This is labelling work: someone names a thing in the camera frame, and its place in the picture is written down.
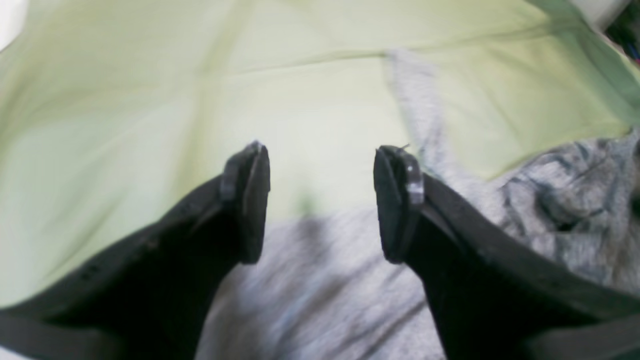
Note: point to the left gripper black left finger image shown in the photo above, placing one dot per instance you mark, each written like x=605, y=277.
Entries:
x=147, y=296

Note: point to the grey heathered T-shirt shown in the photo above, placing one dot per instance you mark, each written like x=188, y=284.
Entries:
x=325, y=291

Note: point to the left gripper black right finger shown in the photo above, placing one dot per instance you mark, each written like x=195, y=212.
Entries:
x=492, y=298

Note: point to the green table cloth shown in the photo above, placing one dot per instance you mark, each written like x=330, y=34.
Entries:
x=112, y=109

